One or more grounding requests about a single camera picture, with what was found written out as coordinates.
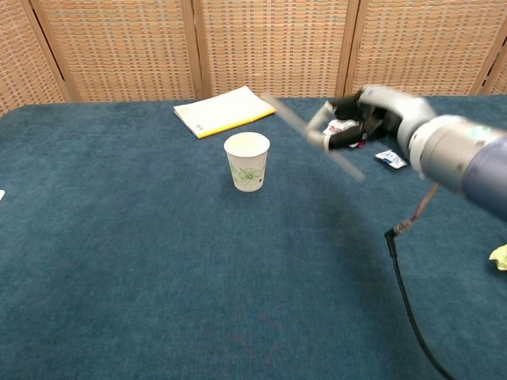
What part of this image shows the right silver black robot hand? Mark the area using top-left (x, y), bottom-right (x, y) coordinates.
top-left (305, 84), bottom-right (439, 167)

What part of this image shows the transparent plastic straw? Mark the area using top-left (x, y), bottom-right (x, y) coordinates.
top-left (260, 93), bottom-right (366, 183)

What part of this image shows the white paper cup green flower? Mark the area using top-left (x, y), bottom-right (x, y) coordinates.
top-left (223, 131), bottom-right (272, 193)

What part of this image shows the blue white toothpaste tube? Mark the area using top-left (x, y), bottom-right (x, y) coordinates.
top-left (374, 149), bottom-right (410, 169)

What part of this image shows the white red spout pouch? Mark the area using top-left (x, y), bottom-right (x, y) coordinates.
top-left (322, 117), bottom-right (368, 150)

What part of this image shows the woven folding screen panel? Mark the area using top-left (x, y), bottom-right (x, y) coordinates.
top-left (343, 0), bottom-right (507, 98)
top-left (0, 0), bottom-right (71, 118)
top-left (192, 0), bottom-right (360, 100)
top-left (21, 0), bottom-right (208, 104)
top-left (480, 33), bottom-right (507, 97)

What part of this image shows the crumpled yellow paper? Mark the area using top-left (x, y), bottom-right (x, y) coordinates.
top-left (488, 244), bottom-right (507, 272)

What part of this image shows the white notebook yellow edge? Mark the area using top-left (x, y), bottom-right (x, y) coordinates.
top-left (173, 85), bottom-right (277, 140)

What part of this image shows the blue table cloth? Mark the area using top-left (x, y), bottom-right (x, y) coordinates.
top-left (0, 93), bottom-right (507, 380)

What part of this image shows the black cable with plug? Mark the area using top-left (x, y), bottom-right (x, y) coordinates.
top-left (383, 182), bottom-right (459, 380)

